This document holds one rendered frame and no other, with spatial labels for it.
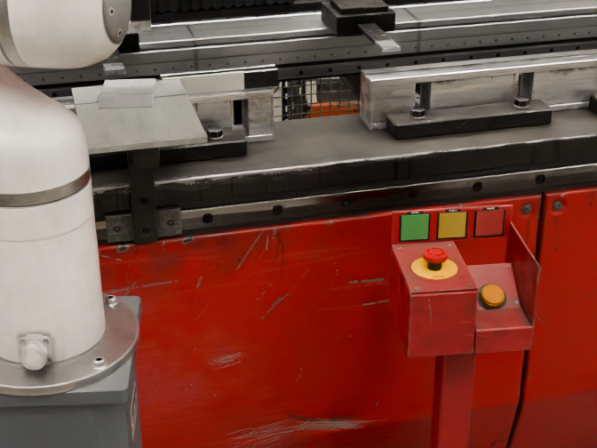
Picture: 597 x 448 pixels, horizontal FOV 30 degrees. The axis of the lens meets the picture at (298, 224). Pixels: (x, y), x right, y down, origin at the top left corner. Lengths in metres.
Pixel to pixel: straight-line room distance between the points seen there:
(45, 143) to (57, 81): 1.12
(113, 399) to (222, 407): 0.97
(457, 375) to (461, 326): 0.14
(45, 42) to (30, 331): 0.30
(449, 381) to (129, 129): 0.66
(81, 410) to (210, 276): 0.82
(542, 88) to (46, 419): 1.26
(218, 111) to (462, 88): 0.45
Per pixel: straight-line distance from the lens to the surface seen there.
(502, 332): 1.77
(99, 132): 1.70
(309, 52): 2.22
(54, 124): 1.05
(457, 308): 1.72
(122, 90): 1.86
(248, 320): 1.98
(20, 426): 1.16
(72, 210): 1.07
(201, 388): 2.04
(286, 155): 1.91
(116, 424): 1.17
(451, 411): 1.90
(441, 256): 1.73
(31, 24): 0.98
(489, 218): 1.84
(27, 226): 1.06
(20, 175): 1.04
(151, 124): 1.71
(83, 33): 0.97
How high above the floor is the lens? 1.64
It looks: 27 degrees down
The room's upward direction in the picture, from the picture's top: straight up
